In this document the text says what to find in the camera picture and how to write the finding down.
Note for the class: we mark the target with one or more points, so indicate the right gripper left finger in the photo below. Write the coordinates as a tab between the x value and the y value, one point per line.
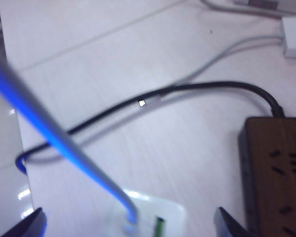
29	225

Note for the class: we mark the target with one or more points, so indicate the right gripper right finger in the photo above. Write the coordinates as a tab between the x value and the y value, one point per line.
228	225

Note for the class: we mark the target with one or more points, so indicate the white charger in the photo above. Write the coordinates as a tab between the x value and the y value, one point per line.
162	212

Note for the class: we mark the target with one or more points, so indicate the white video adapter box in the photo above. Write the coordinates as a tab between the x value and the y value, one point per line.
294	37

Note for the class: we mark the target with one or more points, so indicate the black power strip wood top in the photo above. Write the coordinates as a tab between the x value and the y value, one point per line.
273	172

